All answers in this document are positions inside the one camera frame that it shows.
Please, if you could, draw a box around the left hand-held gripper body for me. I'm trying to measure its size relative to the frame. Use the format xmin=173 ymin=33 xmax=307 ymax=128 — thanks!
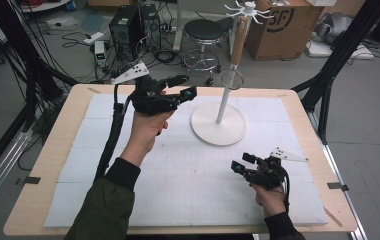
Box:
xmin=110 ymin=61 xmax=181 ymax=117

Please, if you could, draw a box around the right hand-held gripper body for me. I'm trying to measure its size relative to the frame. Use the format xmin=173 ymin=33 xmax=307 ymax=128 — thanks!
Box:
xmin=244 ymin=146 xmax=309 ymax=192

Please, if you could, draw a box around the white hook stand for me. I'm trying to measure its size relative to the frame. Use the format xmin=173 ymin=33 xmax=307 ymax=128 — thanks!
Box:
xmin=190 ymin=0 xmax=275 ymax=147

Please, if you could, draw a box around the mesh strainer with wooden handle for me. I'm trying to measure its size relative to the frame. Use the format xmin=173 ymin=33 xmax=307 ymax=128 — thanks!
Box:
xmin=219 ymin=14 xmax=250 ymax=92

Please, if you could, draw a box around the person's right hand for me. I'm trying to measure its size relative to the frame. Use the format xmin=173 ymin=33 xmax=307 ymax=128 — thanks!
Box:
xmin=251 ymin=182 xmax=288 ymax=219

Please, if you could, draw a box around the person's left hand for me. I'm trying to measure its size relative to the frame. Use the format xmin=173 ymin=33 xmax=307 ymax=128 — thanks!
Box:
xmin=120 ymin=109 xmax=176 ymax=168

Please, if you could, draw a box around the white gridded mat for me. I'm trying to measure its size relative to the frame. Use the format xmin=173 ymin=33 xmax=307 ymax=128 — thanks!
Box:
xmin=43 ymin=92 xmax=330 ymax=229

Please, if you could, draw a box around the black round stool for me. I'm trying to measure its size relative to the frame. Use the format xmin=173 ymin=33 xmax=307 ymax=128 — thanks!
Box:
xmin=180 ymin=17 xmax=234 ymax=87

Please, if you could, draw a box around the slim black computer tower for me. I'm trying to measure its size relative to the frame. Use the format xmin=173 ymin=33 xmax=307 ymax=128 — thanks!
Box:
xmin=139 ymin=3 xmax=162 ymax=53

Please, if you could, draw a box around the small bench power supply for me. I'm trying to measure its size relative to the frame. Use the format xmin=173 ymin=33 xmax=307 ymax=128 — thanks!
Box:
xmin=93 ymin=40 xmax=108 ymax=68

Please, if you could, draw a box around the large black computer tower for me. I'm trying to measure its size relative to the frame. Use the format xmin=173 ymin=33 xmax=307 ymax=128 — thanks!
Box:
xmin=108 ymin=4 xmax=146 ymax=64

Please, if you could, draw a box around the black tape strip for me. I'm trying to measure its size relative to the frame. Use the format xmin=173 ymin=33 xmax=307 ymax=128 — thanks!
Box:
xmin=326 ymin=181 xmax=350 ymax=193
xmin=14 ymin=176 xmax=42 ymax=187

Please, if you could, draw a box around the white power strip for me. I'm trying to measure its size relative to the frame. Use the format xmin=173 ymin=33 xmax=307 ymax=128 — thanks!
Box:
xmin=83 ymin=31 xmax=105 ymax=46

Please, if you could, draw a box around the brown cardboard box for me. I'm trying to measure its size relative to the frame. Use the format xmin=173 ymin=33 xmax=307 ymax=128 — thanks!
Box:
xmin=244 ymin=0 xmax=326 ymax=62

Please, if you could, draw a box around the white flat board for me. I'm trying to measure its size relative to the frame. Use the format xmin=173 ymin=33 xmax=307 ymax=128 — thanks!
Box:
xmin=305 ymin=39 xmax=376 ymax=61

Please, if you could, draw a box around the grey bundle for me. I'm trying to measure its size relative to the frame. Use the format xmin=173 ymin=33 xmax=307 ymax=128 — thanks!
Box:
xmin=312 ymin=12 xmax=355 ymax=46

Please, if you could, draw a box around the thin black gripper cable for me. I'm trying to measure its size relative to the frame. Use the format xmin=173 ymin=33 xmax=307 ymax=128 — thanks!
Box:
xmin=278 ymin=165 xmax=293 ymax=215

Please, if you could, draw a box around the coiled black cable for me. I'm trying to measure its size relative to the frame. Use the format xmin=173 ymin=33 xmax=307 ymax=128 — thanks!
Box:
xmin=153 ymin=49 xmax=183 ymax=67

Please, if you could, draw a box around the black sleeved gripper cable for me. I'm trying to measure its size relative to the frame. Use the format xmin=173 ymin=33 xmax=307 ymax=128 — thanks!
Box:
xmin=92 ymin=83 xmax=128 ymax=185

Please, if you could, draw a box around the aluminium rail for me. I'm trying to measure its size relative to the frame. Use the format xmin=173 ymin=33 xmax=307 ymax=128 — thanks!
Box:
xmin=305 ymin=111 xmax=368 ymax=240
xmin=0 ymin=127 xmax=35 ymax=218

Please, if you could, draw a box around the black metal frame stand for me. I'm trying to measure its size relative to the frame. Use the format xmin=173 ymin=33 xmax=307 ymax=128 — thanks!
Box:
xmin=291 ymin=0 xmax=380 ymax=145
xmin=0 ymin=0 xmax=80 ymax=134

